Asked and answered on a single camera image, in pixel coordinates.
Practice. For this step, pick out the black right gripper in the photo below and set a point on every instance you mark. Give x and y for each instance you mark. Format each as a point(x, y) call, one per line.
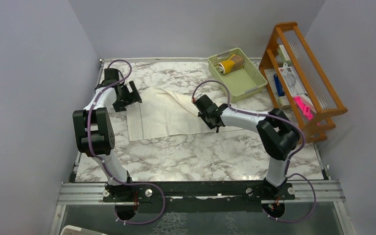
point(202, 117)

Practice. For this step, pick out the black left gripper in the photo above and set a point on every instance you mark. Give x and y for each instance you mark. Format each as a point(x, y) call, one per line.
point(132, 97)

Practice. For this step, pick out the cream white towel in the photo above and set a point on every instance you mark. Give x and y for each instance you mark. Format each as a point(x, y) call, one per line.
point(163, 113)

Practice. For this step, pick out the brown yellow bear towel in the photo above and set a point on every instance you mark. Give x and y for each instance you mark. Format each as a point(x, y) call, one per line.
point(233, 63)

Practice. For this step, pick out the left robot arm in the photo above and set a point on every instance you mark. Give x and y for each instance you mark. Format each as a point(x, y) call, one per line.
point(94, 133)

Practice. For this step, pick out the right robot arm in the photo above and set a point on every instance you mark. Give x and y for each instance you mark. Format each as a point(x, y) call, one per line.
point(278, 135)

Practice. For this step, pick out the blue item on rack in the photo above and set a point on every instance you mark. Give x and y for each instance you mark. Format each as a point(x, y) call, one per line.
point(278, 85)

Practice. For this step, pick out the white packaged item on rack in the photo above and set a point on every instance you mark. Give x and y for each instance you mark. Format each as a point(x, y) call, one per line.
point(292, 80)

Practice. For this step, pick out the orange wooden rack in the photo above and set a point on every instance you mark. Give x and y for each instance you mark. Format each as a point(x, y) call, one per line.
point(311, 96)

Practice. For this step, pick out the small box on rack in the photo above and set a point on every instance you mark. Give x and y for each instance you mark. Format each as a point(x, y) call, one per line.
point(283, 54)

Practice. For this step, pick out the pink item on rack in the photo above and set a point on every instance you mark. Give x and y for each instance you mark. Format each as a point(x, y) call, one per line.
point(305, 104)

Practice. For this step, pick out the white bin corner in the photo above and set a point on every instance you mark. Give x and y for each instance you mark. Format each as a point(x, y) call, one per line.
point(74, 230)

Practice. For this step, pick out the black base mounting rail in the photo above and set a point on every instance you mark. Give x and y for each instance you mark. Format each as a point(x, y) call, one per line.
point(196, 196)

